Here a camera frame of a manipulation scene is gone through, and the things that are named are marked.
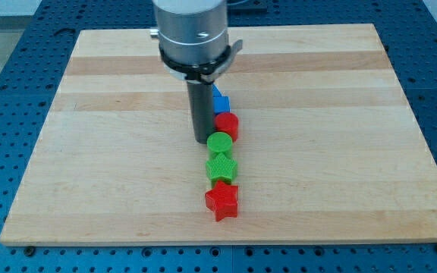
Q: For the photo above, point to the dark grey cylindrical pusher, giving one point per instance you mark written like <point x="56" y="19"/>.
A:
<point x="202" y="110"/>

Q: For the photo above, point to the red cylinder block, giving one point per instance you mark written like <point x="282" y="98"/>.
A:
<point x="228" y="122"/>

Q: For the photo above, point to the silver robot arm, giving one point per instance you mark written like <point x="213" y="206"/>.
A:
<point x="193" y="35"/>

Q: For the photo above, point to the wooden board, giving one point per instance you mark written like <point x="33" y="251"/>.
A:
<point x="328" y="149"/>

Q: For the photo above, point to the blue triangle block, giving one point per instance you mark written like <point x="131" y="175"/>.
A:
<point x="215" y="91"/>

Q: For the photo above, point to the blue cube block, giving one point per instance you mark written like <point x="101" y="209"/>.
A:
<point x="221" y="104"/>

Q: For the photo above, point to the green cylinder block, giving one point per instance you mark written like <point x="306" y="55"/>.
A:
<point x="219" y="143"/>

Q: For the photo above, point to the green star block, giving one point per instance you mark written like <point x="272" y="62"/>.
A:
<point x="221" y="168"/>

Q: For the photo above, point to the red star block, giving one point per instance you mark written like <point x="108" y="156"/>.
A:
<point x="222" y="200"/>

